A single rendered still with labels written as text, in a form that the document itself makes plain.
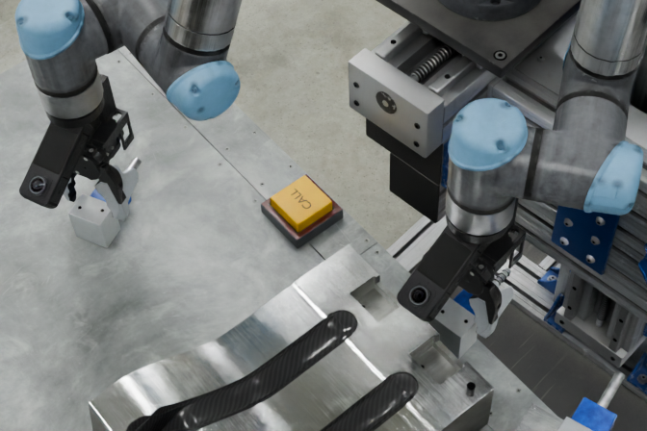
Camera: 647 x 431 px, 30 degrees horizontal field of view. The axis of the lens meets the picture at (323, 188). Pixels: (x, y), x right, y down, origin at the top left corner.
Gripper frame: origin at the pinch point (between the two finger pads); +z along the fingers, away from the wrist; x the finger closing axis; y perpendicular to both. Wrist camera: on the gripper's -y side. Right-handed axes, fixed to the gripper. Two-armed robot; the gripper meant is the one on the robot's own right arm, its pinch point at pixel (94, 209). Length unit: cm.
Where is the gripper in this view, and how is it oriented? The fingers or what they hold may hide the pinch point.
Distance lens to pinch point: 162.7
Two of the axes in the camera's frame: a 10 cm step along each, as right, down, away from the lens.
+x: -9.0, -3.2, 2.8
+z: 0.3, 6.0, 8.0
